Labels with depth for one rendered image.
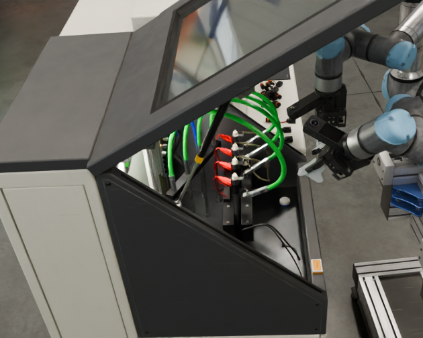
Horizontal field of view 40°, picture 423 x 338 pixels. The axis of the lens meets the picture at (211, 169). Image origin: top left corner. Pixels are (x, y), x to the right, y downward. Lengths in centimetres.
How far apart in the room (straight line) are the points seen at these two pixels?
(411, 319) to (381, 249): 65
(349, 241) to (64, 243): 196
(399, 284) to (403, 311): 15
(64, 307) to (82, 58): 76
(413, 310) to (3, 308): 200
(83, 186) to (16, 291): 188
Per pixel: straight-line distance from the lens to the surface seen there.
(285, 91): 256
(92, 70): 176
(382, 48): 159
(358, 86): 456
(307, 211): 198
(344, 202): 346
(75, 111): 158
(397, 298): 273
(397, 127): 127
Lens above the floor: 229
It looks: 38 degrees down
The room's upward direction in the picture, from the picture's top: 6 degrees counter-clockwise
